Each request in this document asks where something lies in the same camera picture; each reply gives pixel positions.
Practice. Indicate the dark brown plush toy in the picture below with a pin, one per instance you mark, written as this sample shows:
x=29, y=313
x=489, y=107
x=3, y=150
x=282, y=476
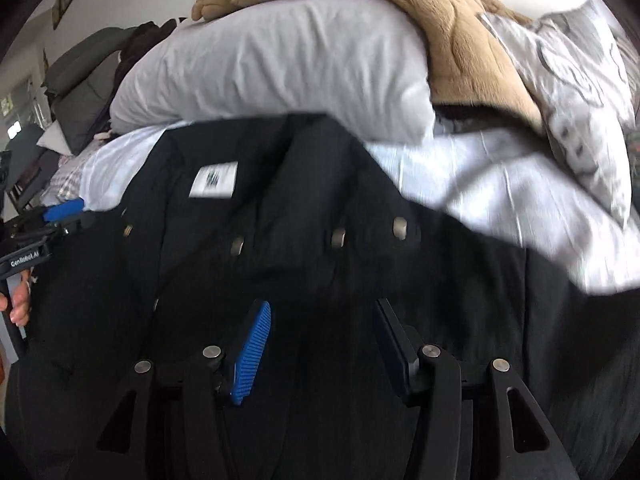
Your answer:
x=142, y=45

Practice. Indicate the grey patterned pillow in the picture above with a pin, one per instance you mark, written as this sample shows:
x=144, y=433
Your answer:
x=575, y=100

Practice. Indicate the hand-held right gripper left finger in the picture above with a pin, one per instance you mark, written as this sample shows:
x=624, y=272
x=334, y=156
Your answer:
x=250, y=350

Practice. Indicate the white pillow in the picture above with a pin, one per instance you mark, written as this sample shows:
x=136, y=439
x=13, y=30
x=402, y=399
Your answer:
x=275, y=60

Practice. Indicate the small white cushion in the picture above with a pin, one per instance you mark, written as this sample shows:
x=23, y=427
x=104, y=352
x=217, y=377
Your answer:
x=55, y=140

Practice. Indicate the black jacket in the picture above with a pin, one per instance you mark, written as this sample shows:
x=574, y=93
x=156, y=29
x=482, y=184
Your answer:
x=300, y=185

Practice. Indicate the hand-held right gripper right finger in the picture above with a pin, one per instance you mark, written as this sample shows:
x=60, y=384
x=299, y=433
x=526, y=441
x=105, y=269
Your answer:
x=397, y=355

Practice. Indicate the wall picture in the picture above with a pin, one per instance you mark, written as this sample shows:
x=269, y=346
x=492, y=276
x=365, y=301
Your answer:
x=63, y=2

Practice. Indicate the pale blue checked duvet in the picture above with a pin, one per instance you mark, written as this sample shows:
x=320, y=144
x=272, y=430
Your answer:
x=500, y=175

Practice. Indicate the grey checked bed sheet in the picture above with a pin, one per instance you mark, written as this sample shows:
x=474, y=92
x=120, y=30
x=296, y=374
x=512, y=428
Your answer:
x=67, y=182

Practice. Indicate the grey quilted cushion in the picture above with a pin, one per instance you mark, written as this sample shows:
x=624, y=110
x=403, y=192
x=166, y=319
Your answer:
x=75, y=57
x=85, y=110

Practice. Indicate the person's left hand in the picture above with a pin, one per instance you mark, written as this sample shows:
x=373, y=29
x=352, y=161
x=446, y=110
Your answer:
x=20, y=307

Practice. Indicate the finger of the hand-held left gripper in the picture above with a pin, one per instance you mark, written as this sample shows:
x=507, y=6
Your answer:
x=80, y=224
x=62, y=210

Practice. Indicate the tan plush blanket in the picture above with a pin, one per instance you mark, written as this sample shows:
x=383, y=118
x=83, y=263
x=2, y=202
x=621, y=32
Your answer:
x=450, y=50

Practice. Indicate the grey chair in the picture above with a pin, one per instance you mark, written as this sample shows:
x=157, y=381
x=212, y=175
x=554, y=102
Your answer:
x=25, y=160

